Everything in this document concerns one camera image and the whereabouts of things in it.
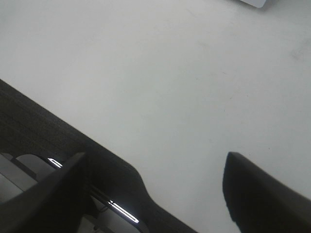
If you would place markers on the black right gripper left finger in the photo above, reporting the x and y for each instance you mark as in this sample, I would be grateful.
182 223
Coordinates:
54 205

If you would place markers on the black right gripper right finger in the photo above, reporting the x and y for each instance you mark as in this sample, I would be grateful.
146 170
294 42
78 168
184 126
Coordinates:
259 203

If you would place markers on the white microwave oven body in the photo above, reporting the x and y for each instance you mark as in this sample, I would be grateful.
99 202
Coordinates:
255 3

